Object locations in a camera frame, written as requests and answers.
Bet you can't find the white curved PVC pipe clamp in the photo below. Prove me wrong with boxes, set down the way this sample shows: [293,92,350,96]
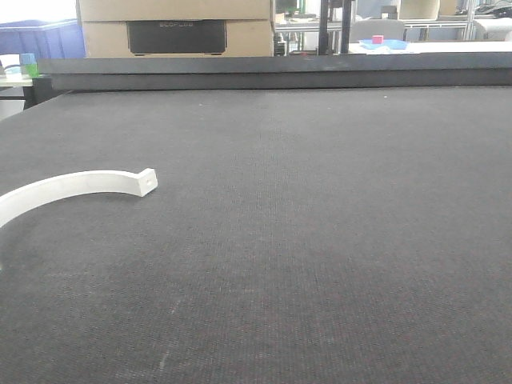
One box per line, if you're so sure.
[1,168,158,226]

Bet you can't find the black vertical stand post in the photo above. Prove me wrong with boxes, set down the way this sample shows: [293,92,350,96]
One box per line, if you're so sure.
[318,0,354,55]

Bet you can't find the black raised table edge board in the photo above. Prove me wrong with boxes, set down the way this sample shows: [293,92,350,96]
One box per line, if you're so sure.
[38,52,511,92]

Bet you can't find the blue plastic bin at window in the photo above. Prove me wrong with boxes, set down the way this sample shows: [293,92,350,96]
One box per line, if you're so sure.
[1,19,86,59]

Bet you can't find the small blue and green cubes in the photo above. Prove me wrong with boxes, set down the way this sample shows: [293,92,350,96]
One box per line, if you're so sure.
[19,53,39,78]

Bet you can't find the large cardboard box with label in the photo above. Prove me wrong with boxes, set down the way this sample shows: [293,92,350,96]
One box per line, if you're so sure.
[77,0,275,58]

